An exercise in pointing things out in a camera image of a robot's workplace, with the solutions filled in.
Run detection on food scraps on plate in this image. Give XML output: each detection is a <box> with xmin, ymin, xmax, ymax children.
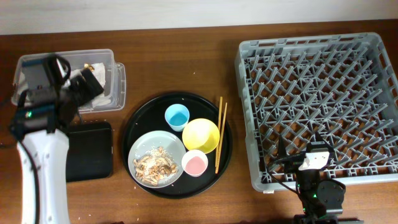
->
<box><xmin>132</xmin><ymin>146</ymin><xmax>178</xmax><ymax>187</ymax></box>

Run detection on grey plate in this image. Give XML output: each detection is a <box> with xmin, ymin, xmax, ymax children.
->
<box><xmin>127</xmin><ymin>131</ymin><xmax>186</xmax><ymax>189</ymax></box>

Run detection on yellow plastic bowl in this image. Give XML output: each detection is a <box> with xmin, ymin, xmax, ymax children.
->
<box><xmin>182</xmin><ymin>118</ymin><xmax>220</xmax><ymax>154</ymax></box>

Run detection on grey dishwasher rack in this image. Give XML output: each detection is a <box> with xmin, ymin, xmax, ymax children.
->
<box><xmin>235</xmin><ymin>32</ymin><xmax>397</xmax><ymax>193</ymax></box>

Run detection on white paper napkin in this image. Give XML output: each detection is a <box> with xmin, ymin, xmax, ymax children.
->
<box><xmin>70</xmin><ymin>62</ymin><xmax>112</xmax><ymax>109</ymax></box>

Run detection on clear plastic waste bin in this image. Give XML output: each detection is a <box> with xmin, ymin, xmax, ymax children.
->
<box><xmin>11</xmin><ymin>49</ymin><xmax>127</xmax><ymax>113</ymax></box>

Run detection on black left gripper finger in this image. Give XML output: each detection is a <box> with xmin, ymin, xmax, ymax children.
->
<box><xmin>70</xmin><ymin>75</ymin><xmax>102</xmax><ymax>106</ymax></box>
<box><xmin>81</xmin><ymin>69</ymin><xmax>104</xmax><ymax>93</ymax></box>

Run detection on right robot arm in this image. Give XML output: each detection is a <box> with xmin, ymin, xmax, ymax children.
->
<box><xmin>274</xmin><ymin>133</ymin><xmax>346</xmax><ymax>224</ymax></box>

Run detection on light blue plastic cup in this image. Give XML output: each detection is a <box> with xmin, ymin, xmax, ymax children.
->
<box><xmin>165</xmin><ymin>104</ymin><xmax>190</xmax><ymax>132</ymax></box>

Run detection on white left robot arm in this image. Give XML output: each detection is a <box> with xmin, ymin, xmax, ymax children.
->
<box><xmin>9</xmin><ymin>68</ymin><xmax>104</xmax><ymax>223</ymax></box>

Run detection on pink plastic cup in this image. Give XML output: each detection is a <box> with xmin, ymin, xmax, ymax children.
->
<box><xmin>182</xmin><ymin>149</ymin><xmax>208</xmax><ymax>177</ymax></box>

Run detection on wooden chopstick left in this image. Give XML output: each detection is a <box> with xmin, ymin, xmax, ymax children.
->
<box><xmin>215</xmin><ymin>96</ymin><xmax>223</xmax><ymax>170</ymax></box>

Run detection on wooden chopstick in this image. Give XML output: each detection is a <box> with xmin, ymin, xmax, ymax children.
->
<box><xmin>215</xmin><ymin>96</ymin><xmax>223</xmax><ymax>170</ymax></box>
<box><xmin>215</xmin><ymin>103</ymin><xmax>228</xmax><ymax>174</ymax></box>

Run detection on gold snack wrapper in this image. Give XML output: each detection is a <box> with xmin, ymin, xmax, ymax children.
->
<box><xmin>84</xmin><ymin>63</ymin><xmax>95</xmax><ymax>72</ymax></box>

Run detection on wooden chopstick right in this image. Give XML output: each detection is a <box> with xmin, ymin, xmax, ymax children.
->
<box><xmin>215</xmin><ymin>103</ymin><xmax>228</xmax><ymax>174</ymax></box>

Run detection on black rectangular waste bin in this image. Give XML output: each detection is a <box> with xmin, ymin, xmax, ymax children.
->
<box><xmin>66</xmin><ymin>121</ymin><xmax>113</xmax><ymax>182</ymax></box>

